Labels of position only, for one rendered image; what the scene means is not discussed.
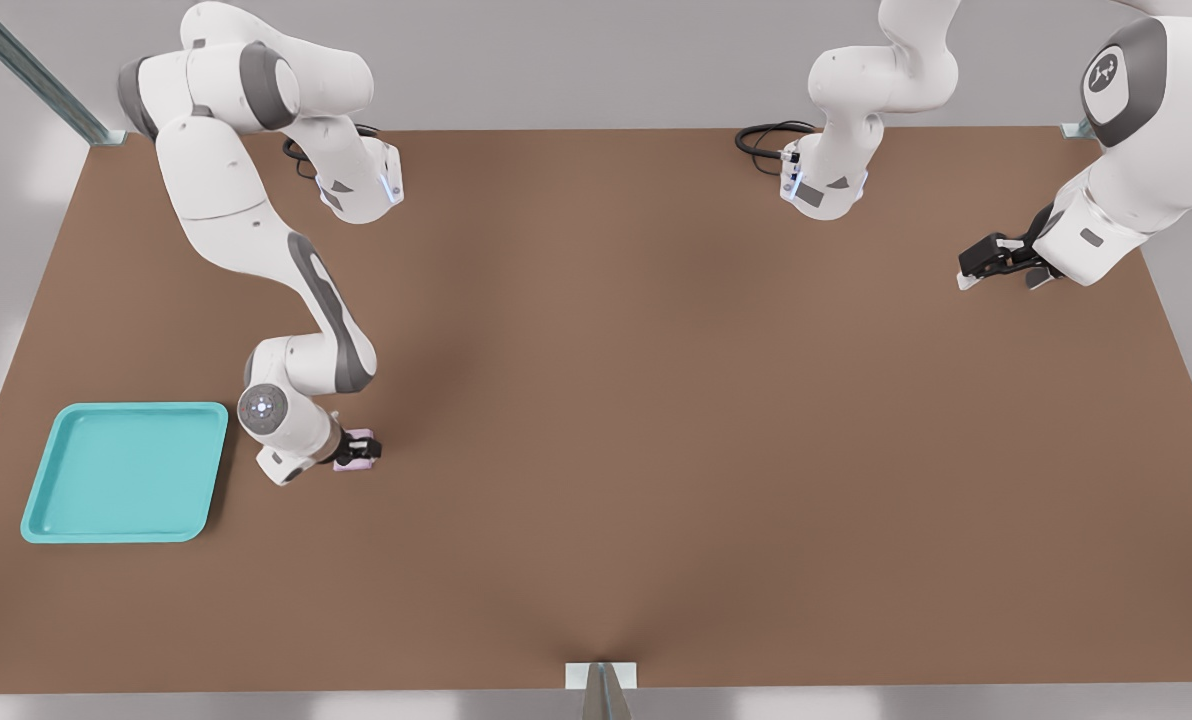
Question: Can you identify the pale lilac phone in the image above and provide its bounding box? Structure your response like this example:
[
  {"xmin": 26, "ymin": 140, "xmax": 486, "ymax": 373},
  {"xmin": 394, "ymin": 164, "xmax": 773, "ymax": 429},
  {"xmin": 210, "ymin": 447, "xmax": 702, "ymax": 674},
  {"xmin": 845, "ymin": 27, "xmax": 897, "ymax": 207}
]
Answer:
[{"xmin": 333, "ymin": 429, "xmax": 378, "ymax": 474}]

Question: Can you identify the pale blue-green tray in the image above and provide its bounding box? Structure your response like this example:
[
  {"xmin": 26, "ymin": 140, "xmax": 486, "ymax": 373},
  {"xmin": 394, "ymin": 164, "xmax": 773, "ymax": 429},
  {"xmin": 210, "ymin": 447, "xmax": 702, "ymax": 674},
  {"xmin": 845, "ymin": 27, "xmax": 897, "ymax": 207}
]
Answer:
[{"xmin": 20, "ymin": 402, "xmax": 230, "ymax": 545}]

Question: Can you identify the black cable loop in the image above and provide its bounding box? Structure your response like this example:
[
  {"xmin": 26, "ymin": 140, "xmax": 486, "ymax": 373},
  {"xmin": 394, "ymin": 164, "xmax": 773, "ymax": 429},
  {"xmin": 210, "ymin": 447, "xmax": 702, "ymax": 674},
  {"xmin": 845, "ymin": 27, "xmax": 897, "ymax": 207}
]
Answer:
[
  {"xmin": 283, "ymin": 124, "xmax": 382, "ymax": 182},
  {"xmin": 735, "ymin": 121, "xmax": 819, "ymax": 178}
]

